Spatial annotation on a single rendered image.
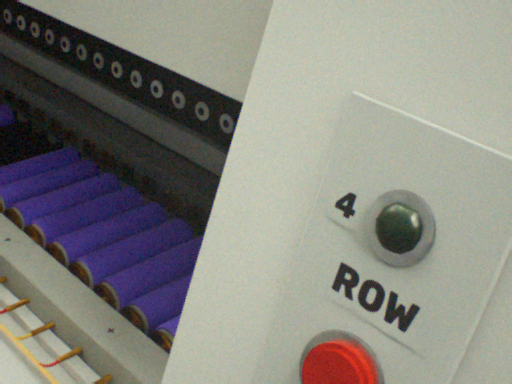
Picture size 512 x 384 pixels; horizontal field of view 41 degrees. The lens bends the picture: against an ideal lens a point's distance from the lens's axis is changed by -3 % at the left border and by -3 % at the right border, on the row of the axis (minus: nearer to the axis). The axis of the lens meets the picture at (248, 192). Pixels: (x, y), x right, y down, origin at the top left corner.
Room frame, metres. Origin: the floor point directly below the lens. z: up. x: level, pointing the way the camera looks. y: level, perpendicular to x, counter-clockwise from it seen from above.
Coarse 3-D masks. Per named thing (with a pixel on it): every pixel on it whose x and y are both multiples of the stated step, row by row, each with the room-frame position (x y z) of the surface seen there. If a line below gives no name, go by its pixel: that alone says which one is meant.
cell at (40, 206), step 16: (96, 176) 0.37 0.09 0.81; (112, 176) 0.38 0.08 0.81; (64, 192) 0.35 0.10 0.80; (80, 192) 0.36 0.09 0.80; (96, 192) 0.36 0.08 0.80; (112, 192) 0.37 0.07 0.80; (16, 208) 0.33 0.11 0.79; (32, 208) 0.33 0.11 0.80; (48, 208) 0.34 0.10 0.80; (64, 208) 0.34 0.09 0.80
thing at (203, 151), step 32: (0, 32) 0.54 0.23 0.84; (32, 64) 0.51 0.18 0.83; (64, 64) 0.48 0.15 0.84; (96, 96) 0.45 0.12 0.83; (128, 96) 0.44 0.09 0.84; (32, 128) 0.47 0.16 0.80; (160, 128) 0.41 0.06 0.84; (192, 160) 0.40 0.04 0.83; (224, 160) 0.38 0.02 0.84; (0, 320) 0.27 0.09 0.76; (0, 352) 0.25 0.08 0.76; (32, 352) 0.25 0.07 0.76
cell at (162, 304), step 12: (168, 288) 0.28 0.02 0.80; (180, 288) 0.28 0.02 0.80; (132, 300) 0.27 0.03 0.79; (144, 300) 0.27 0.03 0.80; (156, 300) 0.27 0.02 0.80; (168, 300) 0.28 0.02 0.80; (180, 300) 0.28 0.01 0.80; (144, 312) 0.27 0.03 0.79; (156, 312) 0.27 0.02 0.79; (168, 312) 0.27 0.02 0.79; (180, 312) 0.28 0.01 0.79; (144, 324) 0.27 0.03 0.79; (156, 324) 0.27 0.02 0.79
